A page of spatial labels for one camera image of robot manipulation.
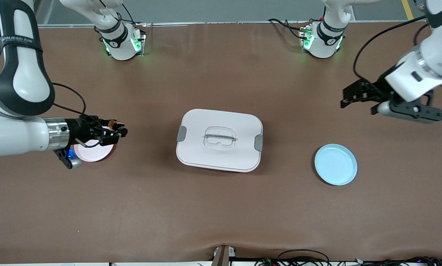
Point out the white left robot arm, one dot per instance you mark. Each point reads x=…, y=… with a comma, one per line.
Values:
x=424, y=62

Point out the white lidded box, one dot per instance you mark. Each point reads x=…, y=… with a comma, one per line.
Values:
x=221, y=155

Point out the metal table edge bracket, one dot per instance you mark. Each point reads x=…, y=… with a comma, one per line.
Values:
x=223, y=256

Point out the light blue round plate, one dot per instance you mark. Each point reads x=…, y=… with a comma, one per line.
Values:
x=335, y=164

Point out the orange push-button switch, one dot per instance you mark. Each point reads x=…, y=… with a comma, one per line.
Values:
x=115, y=123

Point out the pink round plate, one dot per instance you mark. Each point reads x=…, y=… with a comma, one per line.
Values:
x=95, y=154

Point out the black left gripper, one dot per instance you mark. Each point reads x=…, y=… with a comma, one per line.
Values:
x=379, y=89

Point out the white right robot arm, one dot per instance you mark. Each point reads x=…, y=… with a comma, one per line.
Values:
x=21, y=74

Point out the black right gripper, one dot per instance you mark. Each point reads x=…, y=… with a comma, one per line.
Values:
x=78, y=129

